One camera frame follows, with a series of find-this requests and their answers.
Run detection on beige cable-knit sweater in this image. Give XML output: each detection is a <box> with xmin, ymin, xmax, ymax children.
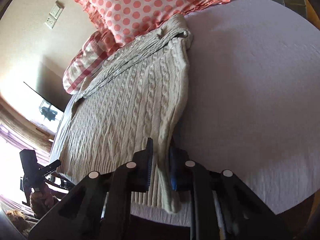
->
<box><xmin>51</xmin><ymin>14</ymin><xmax>193</xmax><ymax>213</ymax></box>

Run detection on person's left hand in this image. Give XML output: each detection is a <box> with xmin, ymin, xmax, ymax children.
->
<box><xmin>30</xmin><ymin>183</ymin><xmax>59</xmax><ymax>219</ymax></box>

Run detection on lavender bed sheet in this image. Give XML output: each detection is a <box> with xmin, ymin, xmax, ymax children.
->
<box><xmin>131</xmin><ymin>0</ymin><xmax>319</xmax><ymax>226</ymax></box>

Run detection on red checked bolster pillow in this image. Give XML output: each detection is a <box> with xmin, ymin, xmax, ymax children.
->
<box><xmin>62</xmin><ymin>31</ymin><xmax>113</xmax><ymax>95</ymax></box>

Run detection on pink polka-dot pillow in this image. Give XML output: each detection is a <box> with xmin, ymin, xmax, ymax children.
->
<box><xmin>74</xmin><ymin>0</ymin><xmax>230</xmax><ymax>53</ymax></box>

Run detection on white wall socket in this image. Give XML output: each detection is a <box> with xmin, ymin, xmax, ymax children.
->
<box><xmin>45</xmin><ymin>14</ymin><xmax>56</xmax><ymax>29</ymax></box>

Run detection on white wall switch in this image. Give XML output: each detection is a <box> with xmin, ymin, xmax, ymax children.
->
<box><xmin>49</xmin><ymin>1</ymin><xmax>65</xmax><ymax>20</ymax></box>

